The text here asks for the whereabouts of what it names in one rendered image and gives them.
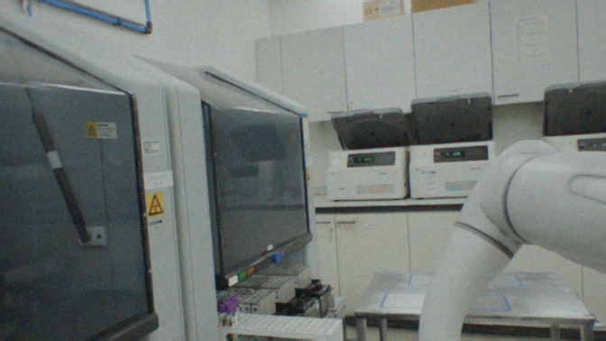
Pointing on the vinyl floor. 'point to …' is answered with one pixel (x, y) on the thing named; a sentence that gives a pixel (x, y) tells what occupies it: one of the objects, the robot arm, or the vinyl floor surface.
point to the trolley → (562, 310)
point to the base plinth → (487, 328)
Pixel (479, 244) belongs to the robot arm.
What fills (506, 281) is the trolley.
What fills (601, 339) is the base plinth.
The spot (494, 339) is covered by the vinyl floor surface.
